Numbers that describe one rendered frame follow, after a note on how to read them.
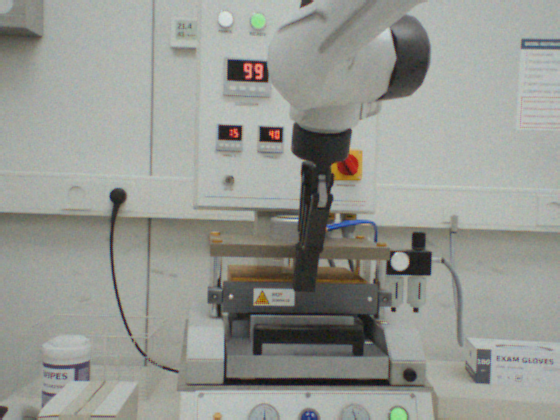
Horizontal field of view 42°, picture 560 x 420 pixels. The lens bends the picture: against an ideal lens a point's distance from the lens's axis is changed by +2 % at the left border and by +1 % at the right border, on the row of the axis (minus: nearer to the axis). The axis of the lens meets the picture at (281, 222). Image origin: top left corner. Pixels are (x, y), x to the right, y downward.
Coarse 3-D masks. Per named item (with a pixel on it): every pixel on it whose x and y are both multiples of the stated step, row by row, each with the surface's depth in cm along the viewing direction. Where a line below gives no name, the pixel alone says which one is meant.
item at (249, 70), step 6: (234, 66) 124; (240, 66) 124; (246, 66) 124; (252, 66) 125; (258, 66) 125; (234, 72) 124; (240, 72) 124; (246, 72) 125; (252, 72) 125; (258, 72) 125; (234, 78) 124; (240, 78) 124; (246, 78) 125; (252, 78) 125; (258, 78) 125
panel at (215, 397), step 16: (208, 400) 94; (224, 400) 94; (240, 400) 95; (256, 400) 95; (272, 400) 95; (288, 400) 95; (304, 400) 95; (320, 400) 96; (336, 400) 96; (352, 400) 96; (368, 400) 96; (384, 400) 97; (400, 400) 97; (416, 400) 97; (208, 416) 93; (224, 416) 94; (240, 416) 94; (288, 416) 94; (320, 416) 95; (336, 416) 95; (384, 416) 96; (416, 416) 96
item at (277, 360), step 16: (224, 320) 119; (256, 320) 102; (272, 320) 102; (288, 320) 103; (304, 320) 103; (320, 320) 103; (336, 320) 103; (352, 320) 104; (224, 352) 102; (240, 352) 97; (272, 352) 97; (288, 352) 98; (304, 352) 98; (320, 352) 98; (336, 352) 99; (368, 352) 99; (240, 368) 95; (256, 368) 95; (272, 368) 96; (288, 368) 96; (304, 368) 96; (320, 368) 96; (336, 368) 97; (352, 368) 97; (368, 368) 97; (384, 368) 97
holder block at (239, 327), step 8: (232, 320) 106; (240, 320) 106; (248, 320) 107; (360, 320) 109; (232, 328) 106; (240, 328) 106; (248, 328) 106; (232, 336) 106; (240, 336) 106; (248, 336) 107
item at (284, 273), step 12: (288, 264) 113; (228, 276) 116; (240, 276) 107; (252, 276) 108; (264, 276) 108; (276, 276) 109; (288, 276) 109; (324, 276) 111; (336, 276) 111; (348, 276) 112; (360, 276) 119
